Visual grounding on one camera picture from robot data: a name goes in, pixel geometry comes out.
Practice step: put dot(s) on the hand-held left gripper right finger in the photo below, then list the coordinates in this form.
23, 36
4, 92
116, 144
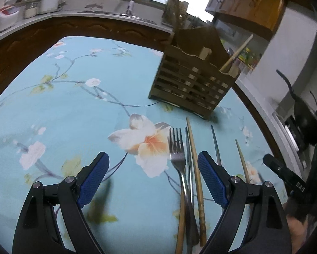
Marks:
212, 180

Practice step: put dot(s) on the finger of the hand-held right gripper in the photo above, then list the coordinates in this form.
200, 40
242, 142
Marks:
283, 173

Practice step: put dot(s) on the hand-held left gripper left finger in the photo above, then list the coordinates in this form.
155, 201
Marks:
95, 180

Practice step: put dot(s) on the wooden chopstick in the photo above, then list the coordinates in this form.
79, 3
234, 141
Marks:
180, 225
198, 190
242, 161
236, 54

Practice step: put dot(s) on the metal chopstick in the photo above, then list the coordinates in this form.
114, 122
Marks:
216, 145
187, 143

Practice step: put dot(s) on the metal fork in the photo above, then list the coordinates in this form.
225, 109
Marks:
177, 153

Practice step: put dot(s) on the wooden utensil holder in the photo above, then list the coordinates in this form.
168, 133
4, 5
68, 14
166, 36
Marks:
190, 84

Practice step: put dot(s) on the metal spoon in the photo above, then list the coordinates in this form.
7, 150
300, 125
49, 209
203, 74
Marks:
230, 50

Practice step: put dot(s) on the dish rack with utensils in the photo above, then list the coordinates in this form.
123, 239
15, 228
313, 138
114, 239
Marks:
174, 10

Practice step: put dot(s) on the person's right hand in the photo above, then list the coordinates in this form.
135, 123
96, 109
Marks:
297, 232

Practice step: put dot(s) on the gas stove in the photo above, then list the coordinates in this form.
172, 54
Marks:
293, 135

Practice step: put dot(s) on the black wok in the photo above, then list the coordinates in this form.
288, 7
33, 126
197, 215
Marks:
306, 123

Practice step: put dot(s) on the blue floral tablecloth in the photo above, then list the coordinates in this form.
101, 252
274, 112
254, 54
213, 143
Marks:
81, 111

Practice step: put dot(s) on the yellow oil bottle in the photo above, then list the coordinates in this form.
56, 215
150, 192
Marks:
247, 55

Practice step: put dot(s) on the steel sink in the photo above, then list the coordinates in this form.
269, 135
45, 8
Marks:
108, 12

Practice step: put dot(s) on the wooden upper cabinets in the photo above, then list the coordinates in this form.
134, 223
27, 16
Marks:
248, 2

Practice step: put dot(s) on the small white bottle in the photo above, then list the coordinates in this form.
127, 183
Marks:
131, 6

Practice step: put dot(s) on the white jar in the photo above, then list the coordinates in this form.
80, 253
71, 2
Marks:
30, 10

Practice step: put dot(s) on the white cooker pot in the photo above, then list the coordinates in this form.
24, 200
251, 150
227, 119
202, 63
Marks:
50, 2

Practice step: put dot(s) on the white and red rice cooker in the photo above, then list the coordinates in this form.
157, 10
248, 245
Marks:
2, 18

